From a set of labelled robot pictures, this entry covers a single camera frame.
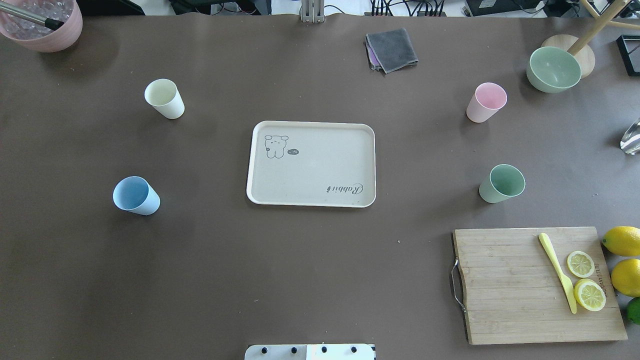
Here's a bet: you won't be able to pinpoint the cream white cup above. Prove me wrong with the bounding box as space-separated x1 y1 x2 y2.
144 79 185 120

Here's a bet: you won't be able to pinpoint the wooden cutting board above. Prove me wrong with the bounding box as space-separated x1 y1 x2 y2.
452 227 627 346

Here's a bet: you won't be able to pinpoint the grey folded cloth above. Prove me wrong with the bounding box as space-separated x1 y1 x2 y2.
365 27 419 74

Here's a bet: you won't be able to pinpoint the metal tongs in bowl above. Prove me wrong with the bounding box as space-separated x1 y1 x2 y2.
0 1 65 31

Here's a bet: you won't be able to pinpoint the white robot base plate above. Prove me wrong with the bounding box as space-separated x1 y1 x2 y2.
244 342 377 360

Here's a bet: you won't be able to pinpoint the lemon slice upper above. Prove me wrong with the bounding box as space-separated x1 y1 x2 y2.
566 250 595 279

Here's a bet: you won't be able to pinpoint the cream rectangular tray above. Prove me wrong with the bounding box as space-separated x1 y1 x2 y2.
246 121 377 208

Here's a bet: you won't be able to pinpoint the wooden cup stand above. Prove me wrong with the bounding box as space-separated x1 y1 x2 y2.
541 0 640 79

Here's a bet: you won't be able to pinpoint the green lime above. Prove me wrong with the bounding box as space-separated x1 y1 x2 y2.
625 297 640 325

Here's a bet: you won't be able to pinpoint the lemon slice lower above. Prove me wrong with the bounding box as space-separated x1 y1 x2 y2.
573 278 607 312

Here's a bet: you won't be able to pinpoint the mint green cup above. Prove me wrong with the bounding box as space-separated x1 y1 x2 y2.
478 164 526 204

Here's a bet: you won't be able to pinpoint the black framed glass rack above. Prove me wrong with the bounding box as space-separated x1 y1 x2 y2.
616 35 640 77

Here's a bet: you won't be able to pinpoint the lemon slice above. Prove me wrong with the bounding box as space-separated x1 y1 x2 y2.
566 250 595 279
573 278 607 312

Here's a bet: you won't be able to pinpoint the light blue cup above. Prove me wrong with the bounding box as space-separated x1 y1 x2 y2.
112 176 161 215

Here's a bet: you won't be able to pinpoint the pink bowl with ice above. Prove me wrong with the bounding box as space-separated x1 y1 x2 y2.
1 0 83 53

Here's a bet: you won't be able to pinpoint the clear glass tumbler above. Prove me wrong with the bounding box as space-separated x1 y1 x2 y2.
619 118 640 155

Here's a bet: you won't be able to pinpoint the whole yellow lemon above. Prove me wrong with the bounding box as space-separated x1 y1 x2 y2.
610 259 640 297
602 226 640 256

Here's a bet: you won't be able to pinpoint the yellow plastic knife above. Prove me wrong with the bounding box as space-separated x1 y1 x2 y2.
538 232 578 314

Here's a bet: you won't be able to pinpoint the mint green bowl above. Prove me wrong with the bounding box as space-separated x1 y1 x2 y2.
526 47 582 94

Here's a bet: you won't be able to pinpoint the purple cloth under grey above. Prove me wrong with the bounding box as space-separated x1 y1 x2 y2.
365 41 382 71

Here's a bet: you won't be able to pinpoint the pink cup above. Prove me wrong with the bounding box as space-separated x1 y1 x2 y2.
466 82 508 123

